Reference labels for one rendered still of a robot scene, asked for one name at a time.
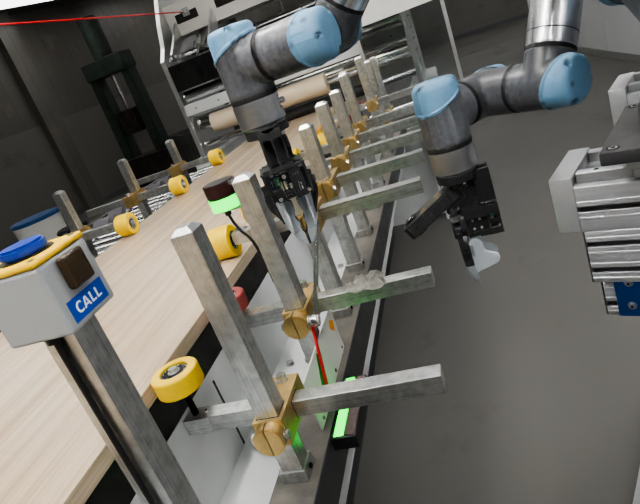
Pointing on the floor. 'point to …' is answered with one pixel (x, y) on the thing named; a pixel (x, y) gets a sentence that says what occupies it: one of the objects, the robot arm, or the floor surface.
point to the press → (144, 112)
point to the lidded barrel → (40, 225)
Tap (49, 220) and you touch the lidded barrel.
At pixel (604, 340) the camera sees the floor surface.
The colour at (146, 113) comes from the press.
